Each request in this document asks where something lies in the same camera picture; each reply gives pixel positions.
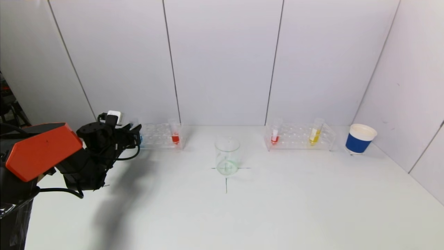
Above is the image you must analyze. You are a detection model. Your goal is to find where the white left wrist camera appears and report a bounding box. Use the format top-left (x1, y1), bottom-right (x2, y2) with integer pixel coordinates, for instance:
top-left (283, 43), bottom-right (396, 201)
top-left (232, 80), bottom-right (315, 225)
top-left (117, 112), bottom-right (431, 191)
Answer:
top-left (107, 110), bottom-right (122, 125)

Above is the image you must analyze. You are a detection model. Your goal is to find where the clear acrylic test tube rack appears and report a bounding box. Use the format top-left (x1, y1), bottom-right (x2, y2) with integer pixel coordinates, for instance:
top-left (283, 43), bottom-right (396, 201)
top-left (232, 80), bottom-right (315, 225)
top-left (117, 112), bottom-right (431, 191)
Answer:
top-left (264, 122), bottom-right (336, 152)
top-left (139, 123), bottom-right (185, 150)

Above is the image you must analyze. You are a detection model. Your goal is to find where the test tube with red pigment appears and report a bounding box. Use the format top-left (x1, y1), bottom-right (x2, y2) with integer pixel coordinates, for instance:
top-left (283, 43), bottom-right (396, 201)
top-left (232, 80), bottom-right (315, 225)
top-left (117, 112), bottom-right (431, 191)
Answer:
top-left (270, 118), bottom-right (282, 145)
top-left (169, 118), bottom-right (181, 145)

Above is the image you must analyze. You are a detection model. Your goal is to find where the clear glass beaker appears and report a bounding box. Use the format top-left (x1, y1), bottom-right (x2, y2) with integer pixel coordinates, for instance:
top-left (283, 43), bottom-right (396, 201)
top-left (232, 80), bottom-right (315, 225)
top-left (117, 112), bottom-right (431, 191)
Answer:
top-left (214, 137), bottom-right (241, 176)

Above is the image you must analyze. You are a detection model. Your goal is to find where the black metal stand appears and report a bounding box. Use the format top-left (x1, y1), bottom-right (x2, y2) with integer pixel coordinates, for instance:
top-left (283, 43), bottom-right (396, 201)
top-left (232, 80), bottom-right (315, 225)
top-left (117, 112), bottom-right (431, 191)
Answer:
top-left (0, 71), bottom-right (32, 126)

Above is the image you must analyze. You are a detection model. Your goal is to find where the test tube with blue pigment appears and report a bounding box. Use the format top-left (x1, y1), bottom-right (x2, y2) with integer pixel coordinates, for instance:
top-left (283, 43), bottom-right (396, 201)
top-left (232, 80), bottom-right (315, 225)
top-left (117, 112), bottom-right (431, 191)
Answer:
top-left (130, 118), bottom-right (143, 144)

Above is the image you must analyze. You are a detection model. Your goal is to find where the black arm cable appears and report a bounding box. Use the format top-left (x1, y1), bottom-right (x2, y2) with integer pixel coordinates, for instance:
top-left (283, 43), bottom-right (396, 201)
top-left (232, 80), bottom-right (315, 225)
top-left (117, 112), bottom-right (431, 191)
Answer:
top-left (36, 144), bottom-right (141, 199)

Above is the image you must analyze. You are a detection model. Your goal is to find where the test tube with yellow pigment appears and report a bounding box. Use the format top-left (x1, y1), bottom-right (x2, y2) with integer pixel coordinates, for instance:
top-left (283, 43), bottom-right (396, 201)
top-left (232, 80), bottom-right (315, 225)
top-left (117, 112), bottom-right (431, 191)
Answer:
top-left (308, 118), bottom-right (324, 146)

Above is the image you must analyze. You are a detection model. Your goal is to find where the white paper cup blue sleeve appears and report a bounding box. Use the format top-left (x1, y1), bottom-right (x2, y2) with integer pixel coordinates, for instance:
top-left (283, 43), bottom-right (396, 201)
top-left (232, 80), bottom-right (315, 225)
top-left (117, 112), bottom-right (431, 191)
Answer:
top-left (345, 124), bottom-right (377, 155)

